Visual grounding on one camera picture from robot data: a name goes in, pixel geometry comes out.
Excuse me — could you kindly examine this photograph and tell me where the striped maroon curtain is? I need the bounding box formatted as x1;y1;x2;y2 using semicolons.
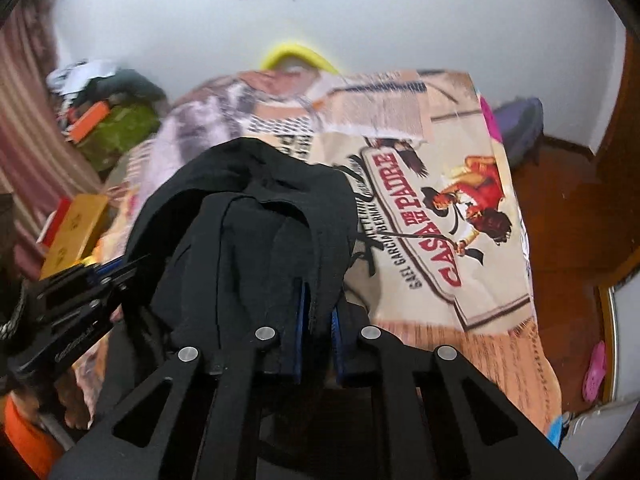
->
0;2;107;283

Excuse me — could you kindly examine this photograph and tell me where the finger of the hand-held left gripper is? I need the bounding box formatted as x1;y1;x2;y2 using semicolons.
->
36;275;137;328
65;254;152;288

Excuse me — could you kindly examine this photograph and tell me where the grey rolled garment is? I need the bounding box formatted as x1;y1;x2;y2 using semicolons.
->
106;69;167;105

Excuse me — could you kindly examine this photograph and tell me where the brown wooden door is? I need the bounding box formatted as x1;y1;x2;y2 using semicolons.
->
594;30;640;281

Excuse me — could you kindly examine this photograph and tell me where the blue plastic item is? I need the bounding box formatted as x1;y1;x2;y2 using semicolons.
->
547;411;567;449

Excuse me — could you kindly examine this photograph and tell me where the yellow cardboard box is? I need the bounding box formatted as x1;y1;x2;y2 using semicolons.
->
40;193;112;282

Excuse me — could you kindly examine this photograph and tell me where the purple bag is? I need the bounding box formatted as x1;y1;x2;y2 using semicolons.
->
492;97;544;169

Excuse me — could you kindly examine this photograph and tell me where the black zip hoodie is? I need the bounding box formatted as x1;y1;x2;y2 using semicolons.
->
95;136;382;461

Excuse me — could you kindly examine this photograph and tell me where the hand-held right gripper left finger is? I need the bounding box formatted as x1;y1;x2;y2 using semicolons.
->
50;281;309;480

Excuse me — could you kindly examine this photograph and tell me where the pink cloth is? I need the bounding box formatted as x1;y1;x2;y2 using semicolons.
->
479;94;504;142

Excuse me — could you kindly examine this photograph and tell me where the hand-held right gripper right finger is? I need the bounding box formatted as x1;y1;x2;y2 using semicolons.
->
330;304;577;480

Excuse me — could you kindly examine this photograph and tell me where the white crumpled cloth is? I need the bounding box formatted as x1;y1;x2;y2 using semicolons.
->
46;59;121;96

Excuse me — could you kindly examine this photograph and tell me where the printed newspaper pattern blanket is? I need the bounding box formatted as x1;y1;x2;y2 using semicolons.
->
75;66;567;433

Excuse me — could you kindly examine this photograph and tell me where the white wardrobe sliding door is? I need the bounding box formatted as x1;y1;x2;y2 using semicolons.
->
597;269;640;407

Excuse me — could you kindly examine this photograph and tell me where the pink slipper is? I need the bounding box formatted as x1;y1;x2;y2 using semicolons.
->
581;340;609;402

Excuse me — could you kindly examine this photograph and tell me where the person's left hand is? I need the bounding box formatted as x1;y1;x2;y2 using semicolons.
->
54;360;102;432

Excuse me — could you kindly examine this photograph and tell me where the orange box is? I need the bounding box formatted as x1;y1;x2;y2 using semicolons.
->
67;101;112;143

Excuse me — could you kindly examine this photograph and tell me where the red box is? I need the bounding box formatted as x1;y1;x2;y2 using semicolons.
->
39;197;74;249

